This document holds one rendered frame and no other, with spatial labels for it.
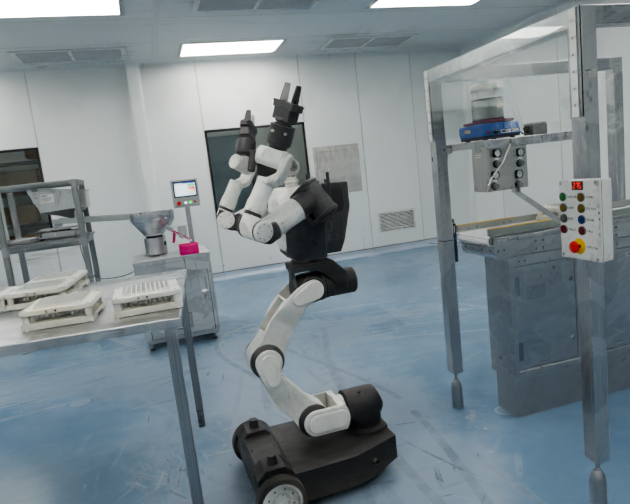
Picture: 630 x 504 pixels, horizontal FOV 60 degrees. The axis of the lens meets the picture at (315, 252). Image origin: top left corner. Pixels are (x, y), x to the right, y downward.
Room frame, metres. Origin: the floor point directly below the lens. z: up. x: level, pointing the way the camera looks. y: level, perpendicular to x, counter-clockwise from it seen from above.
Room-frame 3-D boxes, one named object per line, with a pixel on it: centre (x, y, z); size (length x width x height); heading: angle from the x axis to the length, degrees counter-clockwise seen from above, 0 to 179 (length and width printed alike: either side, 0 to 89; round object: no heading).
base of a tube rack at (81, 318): (2.01, 0.97, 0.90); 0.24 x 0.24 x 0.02; 11
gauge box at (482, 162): (2.49, -0.89, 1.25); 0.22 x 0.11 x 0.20; 106
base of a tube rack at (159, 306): (2.06, 0.67, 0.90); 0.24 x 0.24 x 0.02; 17
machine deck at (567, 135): (2.68, -1.04, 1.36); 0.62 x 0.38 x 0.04; 106
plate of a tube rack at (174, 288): (2.06, 0.67, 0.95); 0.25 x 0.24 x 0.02; 17
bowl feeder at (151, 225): (4.72, 1.31, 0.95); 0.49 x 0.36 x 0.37; 106
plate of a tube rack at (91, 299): (2.01, 0.97, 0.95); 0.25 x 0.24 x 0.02; 11
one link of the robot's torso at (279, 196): (2.27, 0.01, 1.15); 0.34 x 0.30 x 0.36; 17
